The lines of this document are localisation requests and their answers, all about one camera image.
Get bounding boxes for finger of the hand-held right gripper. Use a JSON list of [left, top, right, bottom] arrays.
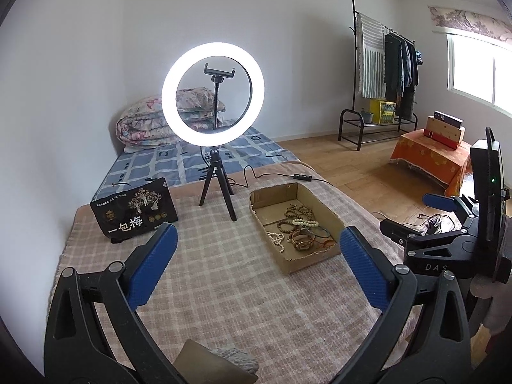
[[423, 193, 481, 219], [379, 218, 478, 249]]

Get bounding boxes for white ring light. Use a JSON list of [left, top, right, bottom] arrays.
[[161, 41, 265, 145]]

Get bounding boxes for dark flat box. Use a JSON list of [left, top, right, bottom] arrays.
[[433, 111, 465, 126]]

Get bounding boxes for person's left hand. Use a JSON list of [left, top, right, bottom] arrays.
[[208, 347, 260, 374]]

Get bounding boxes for blue patterned bed sheet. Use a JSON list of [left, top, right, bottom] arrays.
[[96, 126, 299, 201]]

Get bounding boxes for pink plaid blanket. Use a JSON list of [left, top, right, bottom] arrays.
[[48, 161, 420, 384]]

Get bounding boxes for black printed bag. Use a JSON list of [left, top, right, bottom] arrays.
[[89, 177, 179, 244]]

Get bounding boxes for striped towel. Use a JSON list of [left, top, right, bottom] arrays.
[[356, 13, 387, 99]]

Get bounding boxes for yellow box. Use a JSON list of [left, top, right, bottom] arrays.
[[369, 99, 396, 124]]

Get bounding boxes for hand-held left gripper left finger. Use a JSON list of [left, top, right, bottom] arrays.
[[43, 222, 180, 384]]

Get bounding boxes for folded floral quilt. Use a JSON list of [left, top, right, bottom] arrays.
[[115, 87, 227, 153]]

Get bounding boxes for pile of bead bracelets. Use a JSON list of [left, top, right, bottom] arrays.
[[265, 204, 337, 254]]

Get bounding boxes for black power adapter cables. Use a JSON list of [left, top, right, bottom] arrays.
[[416, 211, 454, 235]]

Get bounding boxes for black ring light cable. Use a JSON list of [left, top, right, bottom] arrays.
[[222, 165, 332, 187]]

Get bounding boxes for black tripod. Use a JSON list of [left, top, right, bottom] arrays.
[[199, 146, 237, 221]]

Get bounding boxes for floral curtain valance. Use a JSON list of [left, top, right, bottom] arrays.
[[428, 5, 512, 51]]

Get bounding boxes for window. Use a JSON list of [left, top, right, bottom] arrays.
[[446, 32, 512, 116]]

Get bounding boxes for white bead necklace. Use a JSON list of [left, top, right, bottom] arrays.
[[266, 231, 285, 253]]

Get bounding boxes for orange table cloth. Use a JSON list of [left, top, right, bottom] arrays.
[[390, 129, 475, 197]]

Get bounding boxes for cardboard box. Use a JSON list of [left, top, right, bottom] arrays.
[[249, 182, 348, 276]]

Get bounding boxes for black phone holder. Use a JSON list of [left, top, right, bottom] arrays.
[[203, 63, 236, 131]]

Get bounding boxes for person's right hand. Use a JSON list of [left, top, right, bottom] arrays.
[[468, 278, 512, 334]]

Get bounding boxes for hanging dark clothes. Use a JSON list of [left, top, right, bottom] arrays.
[[383, 32, 420, 121]]

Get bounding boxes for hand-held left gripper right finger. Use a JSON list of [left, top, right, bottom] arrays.
[[331, 226, 481, 384]]

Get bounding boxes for black clothes rack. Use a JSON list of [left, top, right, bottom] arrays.
[[338, 0, 420, 152]]

